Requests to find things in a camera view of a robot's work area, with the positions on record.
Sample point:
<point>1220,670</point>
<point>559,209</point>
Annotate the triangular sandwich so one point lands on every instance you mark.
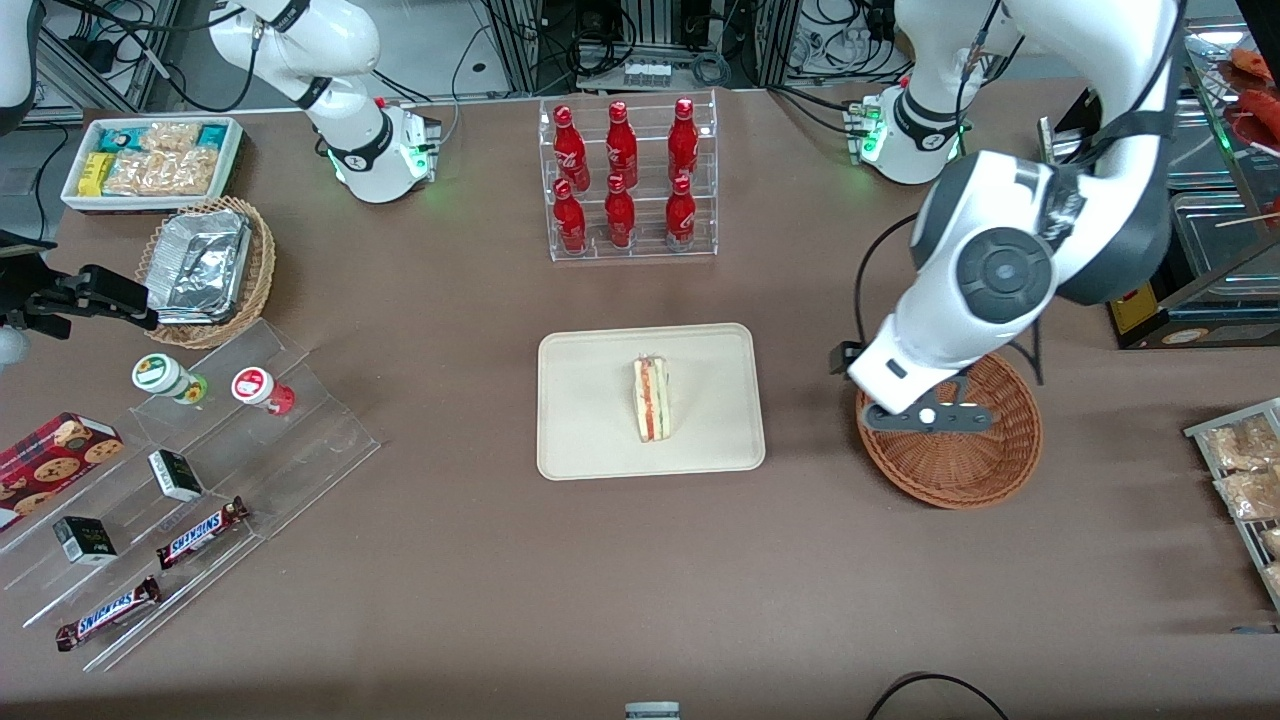
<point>652,400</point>

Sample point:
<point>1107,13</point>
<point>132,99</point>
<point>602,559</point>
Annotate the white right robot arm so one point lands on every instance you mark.
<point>355,150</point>

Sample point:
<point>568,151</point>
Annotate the aluminium foil tray stack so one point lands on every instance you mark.
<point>200,265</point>

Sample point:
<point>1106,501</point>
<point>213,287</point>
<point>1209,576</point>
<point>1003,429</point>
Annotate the brown round wicker basket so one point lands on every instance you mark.
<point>950,470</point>

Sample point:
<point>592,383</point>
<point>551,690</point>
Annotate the light wicker basket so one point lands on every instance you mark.
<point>262,270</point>

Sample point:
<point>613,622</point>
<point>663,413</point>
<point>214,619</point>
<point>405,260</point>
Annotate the cream plastic tray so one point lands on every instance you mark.
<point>590,430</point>

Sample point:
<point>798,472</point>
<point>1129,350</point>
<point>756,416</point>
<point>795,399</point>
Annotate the white rectangular snack bin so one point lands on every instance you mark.
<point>150,204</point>

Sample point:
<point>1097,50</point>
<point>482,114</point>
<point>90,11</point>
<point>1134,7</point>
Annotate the green lid cup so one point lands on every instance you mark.
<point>158,373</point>

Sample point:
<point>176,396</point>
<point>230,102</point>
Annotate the yellow snack pack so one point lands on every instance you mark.
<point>95,175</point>

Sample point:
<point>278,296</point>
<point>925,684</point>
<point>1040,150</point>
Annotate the clear cracker bag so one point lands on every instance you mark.
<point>170,136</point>
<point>160,173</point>

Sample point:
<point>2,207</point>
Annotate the teal snack pack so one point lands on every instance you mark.
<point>120,138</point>
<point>212,135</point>

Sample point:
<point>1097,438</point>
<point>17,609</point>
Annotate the red cookie box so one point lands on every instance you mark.
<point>55,460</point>

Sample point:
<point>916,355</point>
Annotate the red lid cup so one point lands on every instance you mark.
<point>255,386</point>

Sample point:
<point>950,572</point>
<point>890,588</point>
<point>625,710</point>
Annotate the small black box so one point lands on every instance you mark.
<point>85,540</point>
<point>176,475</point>

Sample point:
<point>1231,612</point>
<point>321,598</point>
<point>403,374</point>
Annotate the red cola bottle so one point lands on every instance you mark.
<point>683,145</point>
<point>570,225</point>
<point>621,148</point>
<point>620,220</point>
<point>680,220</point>
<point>570,150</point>

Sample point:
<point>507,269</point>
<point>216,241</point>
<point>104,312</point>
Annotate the clear acrylic bottle rack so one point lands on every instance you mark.
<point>650,252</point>

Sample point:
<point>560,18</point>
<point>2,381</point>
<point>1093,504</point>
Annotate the clear acrylic step display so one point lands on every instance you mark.
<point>300,450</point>

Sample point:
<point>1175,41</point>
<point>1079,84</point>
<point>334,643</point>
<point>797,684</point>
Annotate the snickers bar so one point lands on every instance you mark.
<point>200,533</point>
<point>108,613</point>

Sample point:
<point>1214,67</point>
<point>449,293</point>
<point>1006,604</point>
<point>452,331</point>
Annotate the black hot display case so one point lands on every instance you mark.
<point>1210,250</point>

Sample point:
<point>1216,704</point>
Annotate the grey power strip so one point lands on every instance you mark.
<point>648,72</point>

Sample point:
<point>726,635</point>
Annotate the clear nut snack bag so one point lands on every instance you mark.
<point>1245,445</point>
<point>1255,495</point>

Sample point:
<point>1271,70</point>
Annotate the small grey device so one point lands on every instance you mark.
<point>652,712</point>

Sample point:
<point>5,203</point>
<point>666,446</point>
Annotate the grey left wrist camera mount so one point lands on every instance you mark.
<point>940,417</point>

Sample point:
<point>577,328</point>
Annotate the aluminium frame rack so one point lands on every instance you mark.
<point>530,40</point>

